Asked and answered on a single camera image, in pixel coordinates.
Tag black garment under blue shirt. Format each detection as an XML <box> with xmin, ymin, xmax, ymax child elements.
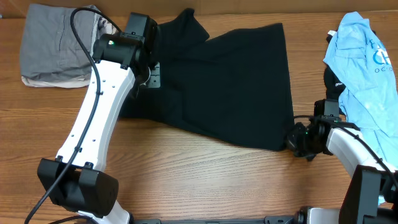
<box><xmin>323</xmin><ymin>29</ymin><xmax>377</xmax><ymax>102</ymax></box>

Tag black t-shirt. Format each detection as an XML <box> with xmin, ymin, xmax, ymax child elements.
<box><xmin>120</xmin><ymin>9</ymin><xmax>294</xmax><ymax>151</ymax></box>

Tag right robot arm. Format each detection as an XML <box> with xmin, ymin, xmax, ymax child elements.
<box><xmin>285</xmin><ymin>99</ymin><xmax>397</xmax><ymax>224</ymax></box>

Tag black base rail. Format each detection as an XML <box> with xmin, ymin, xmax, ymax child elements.
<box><xmin>133</xmin><ymin>215</ymin><xmax>351</xmax><ymax>224</ymax></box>

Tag folded beige garment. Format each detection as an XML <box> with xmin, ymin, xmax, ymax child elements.
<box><xmin>21</xmin><ymin>17</ymin><xmax>121</xmax><ymax>89</ymax></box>

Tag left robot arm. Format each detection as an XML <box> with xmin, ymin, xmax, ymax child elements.
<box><xmin>25</xmin><ymin>12</ymin><xmax>157</xmax><ymax>223</ymax></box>

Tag light blue t-shirt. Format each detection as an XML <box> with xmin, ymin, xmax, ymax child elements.
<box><xmin>323</xmin><ymin>12</ymin><xmax>397</xmax><ymax>166</ymax></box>

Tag folded grey trousers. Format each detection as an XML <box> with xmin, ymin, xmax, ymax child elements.
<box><xmin>19</xmin><ymin>3</ymin><xmax>103</xmax><ymax>82</ymax></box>

